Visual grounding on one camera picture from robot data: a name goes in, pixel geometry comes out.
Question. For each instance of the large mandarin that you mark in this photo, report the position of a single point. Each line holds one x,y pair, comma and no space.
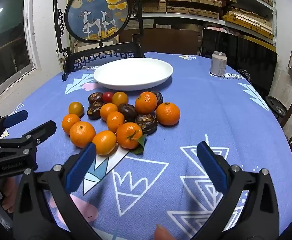
82,133
146,102
168,113

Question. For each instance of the light wooden frame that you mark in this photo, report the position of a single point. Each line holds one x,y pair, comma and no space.
78,47

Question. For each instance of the pink patterned cloth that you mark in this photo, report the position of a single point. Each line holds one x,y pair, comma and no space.
218,29

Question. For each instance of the person's left hand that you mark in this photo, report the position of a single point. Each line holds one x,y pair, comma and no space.
9,193

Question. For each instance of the brown board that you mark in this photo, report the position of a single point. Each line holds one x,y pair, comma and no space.
166,41

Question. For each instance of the round deer painting table screen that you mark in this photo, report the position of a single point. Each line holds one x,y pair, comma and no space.
96,12

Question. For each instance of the mandarin with green leaf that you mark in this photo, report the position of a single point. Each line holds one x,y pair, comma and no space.
128,135

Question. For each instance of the black round disc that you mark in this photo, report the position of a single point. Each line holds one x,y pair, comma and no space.
276,105

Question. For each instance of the small mandarin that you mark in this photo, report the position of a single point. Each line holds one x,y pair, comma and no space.
115,121
70,123
108,111
104,142

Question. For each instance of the red cherry tomato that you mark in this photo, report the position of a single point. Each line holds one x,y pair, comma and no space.
108,96

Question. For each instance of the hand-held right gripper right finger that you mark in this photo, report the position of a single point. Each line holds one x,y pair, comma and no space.
211,165

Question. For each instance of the white round plate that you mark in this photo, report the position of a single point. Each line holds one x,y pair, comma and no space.
133,73

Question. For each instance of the dark brown water chestnut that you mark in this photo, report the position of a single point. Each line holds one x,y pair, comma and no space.
95,97
94,111
159,97
127,112
146,123

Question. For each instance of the person's right hand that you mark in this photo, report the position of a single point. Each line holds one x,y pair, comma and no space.
162,233

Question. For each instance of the grey drink can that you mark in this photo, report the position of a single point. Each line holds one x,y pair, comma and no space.
218,63

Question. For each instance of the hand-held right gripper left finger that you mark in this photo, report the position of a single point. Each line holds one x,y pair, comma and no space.
82,165

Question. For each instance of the yellow orange cherry tomato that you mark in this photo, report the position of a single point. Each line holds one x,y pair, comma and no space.
76,108
120,98

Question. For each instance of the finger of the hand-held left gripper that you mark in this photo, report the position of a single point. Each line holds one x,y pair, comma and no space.
16,117
43,128

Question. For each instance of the white metal shelf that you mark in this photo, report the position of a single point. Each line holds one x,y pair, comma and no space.
181,17

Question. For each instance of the black flat panel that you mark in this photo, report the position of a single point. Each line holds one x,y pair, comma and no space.
248,55

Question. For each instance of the white framed window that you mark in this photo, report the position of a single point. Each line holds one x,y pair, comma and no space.
8,37

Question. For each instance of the stack of woven flat boxes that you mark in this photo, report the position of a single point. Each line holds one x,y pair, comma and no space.
193,2

